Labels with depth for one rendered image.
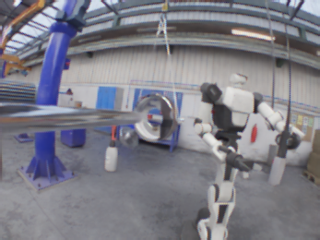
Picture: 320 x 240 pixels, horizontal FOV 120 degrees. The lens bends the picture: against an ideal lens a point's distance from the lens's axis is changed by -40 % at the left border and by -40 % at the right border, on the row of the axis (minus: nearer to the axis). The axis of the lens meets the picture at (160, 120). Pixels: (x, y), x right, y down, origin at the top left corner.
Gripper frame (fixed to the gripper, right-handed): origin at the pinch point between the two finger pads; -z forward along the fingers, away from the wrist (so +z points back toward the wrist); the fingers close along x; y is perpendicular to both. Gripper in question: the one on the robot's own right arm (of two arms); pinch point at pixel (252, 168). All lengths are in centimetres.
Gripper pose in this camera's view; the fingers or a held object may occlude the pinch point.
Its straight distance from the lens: 84.6
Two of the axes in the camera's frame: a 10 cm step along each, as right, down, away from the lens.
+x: -9.5, -1.2, -2.7
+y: 1.4, -9.9, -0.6
